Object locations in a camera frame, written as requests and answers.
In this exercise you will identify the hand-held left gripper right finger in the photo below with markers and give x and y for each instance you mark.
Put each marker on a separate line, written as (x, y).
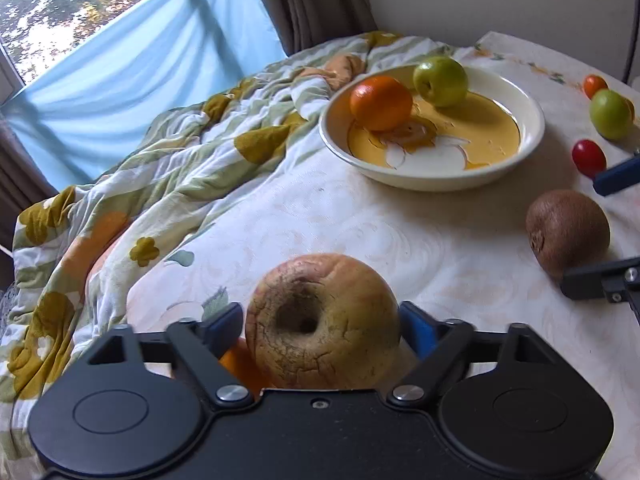
(417, 329)

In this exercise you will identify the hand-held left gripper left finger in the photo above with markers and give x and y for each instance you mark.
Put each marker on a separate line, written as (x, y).
(227, 323)

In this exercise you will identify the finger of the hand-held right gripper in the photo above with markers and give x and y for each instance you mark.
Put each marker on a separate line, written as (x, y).
(619, 176)
(595, 280)

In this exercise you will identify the small red fruit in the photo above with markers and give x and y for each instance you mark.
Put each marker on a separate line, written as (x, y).
(589, 158)

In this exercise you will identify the large orange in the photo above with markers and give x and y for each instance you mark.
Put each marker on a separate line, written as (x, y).
(241, 371)

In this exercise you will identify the brown kiwi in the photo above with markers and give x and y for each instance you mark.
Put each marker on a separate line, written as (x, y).
(567, 232)

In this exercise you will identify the large green apple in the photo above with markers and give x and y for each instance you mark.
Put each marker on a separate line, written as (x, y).
(610, 114)

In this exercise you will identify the wrinkled yellow-red apple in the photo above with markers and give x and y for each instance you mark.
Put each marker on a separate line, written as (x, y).
(325, 320)

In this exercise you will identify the small tangerine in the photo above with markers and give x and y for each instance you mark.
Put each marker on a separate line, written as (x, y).
(595, 86)

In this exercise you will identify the cream and yellow bowl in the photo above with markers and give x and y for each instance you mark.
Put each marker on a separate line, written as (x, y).
(500, 135)

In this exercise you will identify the green striped floral blanket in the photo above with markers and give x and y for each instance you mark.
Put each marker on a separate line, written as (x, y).
(175, 170)

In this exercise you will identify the small green apple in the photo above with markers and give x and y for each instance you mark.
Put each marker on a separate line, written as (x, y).
(441, 81)

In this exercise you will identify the orange with stem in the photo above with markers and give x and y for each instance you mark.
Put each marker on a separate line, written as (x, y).
(381, 102)

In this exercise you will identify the brown curtain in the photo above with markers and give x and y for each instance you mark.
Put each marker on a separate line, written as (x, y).
(25, 175)
(310, 0)

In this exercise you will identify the light blue curtain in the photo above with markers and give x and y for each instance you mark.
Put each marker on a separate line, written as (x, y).
(135, 70)

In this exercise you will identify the window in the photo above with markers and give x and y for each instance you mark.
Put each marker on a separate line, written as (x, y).
(60, 5)

